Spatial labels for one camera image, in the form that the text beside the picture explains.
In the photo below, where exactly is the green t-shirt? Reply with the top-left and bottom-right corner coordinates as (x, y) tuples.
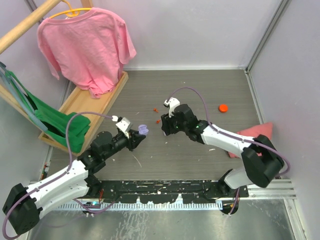
(9, 70), (91, 153)

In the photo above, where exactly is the lilac earbud case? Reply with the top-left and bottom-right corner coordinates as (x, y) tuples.
(138, 124), (149, 136)

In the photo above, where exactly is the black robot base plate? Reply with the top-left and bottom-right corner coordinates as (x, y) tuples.
(84, 180), (237, 204)

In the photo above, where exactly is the wooden rack base tray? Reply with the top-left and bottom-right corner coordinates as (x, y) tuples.
(38, 70), (129, 155)

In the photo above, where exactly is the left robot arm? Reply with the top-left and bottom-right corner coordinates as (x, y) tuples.
(2, 130), (146, 236)

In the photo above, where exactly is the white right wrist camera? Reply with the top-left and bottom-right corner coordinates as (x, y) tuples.
(164, 97), (180, 118)

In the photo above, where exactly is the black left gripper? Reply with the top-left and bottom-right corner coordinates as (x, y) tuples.
(102, 129), (145, 160)

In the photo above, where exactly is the aluminium corner frame post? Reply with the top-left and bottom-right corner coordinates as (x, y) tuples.
(244, 0), (292, 75)

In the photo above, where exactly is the orange earbud case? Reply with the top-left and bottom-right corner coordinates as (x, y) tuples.
(218, 104), (229, 113)

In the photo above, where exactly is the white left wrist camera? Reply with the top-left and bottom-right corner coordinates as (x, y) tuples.
(115, 117), (133, 138)

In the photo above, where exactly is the pink t-shirt on hanger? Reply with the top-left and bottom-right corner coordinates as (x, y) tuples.
(37, 7), (137, 99)

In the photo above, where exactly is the wooden hanging rod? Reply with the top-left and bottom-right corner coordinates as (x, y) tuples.
(0, 0), (61, 54)

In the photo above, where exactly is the yellow clothes hanger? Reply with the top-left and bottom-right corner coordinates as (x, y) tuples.
(49, 0), (93, 19)

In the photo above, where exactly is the grey slotted cable duct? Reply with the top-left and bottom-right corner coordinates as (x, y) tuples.
(56, 200), (223, 212)

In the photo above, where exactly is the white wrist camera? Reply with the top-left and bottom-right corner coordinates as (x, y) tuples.
(164, 97), (180, 118)
(115, 117), (133, 138)

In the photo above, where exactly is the salmon pink folded cloth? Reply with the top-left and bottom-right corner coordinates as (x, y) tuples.
(226, 121), (274, 159)

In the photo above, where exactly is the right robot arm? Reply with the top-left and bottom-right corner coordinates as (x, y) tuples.
(161, 99), (285, 197)

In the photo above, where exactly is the grey-blue clothes hanger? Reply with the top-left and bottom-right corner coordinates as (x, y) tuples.
(0, 62), (48, 132)

